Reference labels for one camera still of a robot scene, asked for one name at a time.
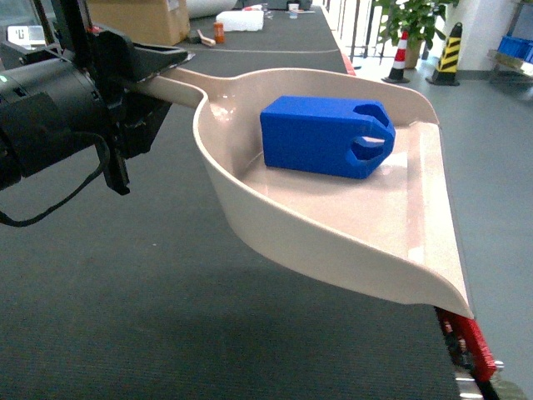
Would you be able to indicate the beige plastic dustpan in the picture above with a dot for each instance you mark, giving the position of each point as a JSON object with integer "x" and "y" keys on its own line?
{"x": 389, "y": 236}

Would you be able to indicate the white paper cup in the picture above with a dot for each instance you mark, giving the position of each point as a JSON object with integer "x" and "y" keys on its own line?
{"x": 293, "y": 10}

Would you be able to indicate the red steel table frame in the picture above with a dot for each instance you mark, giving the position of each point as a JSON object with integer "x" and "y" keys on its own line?
{"x": 474, "y": 364}

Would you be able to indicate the orange can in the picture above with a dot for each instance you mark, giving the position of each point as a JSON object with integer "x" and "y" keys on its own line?
{"x": 219, "y": 34}

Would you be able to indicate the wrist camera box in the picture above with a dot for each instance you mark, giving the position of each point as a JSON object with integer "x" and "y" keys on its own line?
{"x": 21, "y": 45}

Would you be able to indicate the green potted plant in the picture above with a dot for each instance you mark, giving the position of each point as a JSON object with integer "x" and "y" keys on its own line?
{"x": 418, "y": 18}

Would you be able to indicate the large cardboard box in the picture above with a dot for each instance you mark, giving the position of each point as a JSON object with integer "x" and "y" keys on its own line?
{"x": 158, "y": 22}

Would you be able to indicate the white foam block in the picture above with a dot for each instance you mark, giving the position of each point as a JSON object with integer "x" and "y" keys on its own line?
{"x": 241, "y": 21}

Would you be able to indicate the blue plastic block part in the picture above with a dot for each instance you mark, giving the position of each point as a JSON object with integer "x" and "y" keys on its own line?
{"x": 344, "y": 137}

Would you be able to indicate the wooden handled brush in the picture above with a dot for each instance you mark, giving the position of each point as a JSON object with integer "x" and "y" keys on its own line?
{"x": 197, "y": 37}

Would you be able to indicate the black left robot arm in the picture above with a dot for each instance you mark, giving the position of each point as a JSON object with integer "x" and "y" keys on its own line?
{"x": 106, "y": 59}

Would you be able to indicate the red white traffic cone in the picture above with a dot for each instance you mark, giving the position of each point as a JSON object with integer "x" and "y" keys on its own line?
{"x": 396, "y": 74}

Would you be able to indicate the steel roller shelf rack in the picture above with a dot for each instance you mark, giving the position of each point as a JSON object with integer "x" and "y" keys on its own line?
{"x": 512, "y": 60}

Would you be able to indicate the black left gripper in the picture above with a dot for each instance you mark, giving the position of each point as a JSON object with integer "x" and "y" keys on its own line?
{"x": 51, "y": 109}

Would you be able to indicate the yellow black striped bollard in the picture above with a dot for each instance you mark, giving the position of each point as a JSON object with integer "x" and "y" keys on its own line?
{"x": 446, "y": 69}

